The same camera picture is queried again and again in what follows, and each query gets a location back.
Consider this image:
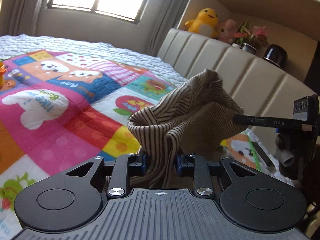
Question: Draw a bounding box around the beige curtain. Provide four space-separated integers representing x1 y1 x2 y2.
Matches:
1 0 48 36

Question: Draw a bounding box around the yellow duck plush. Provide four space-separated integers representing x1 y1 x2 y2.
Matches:
184 8 219 38

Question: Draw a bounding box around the beige padded headboard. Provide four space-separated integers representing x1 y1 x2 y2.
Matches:
157 28 318 156

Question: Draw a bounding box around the pink plush toy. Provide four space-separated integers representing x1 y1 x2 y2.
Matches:
215 19 238 44

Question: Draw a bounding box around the black round speaker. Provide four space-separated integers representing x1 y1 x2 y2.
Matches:
263 44 288 69

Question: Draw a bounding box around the potted pink flower plant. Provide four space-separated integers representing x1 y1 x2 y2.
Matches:
234 21 269 55

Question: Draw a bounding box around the beige striped knit garment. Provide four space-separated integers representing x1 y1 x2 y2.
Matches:
127 69 247 188

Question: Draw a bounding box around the colourful patchwork quilt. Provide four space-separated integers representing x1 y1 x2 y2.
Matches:
0 49 266 240

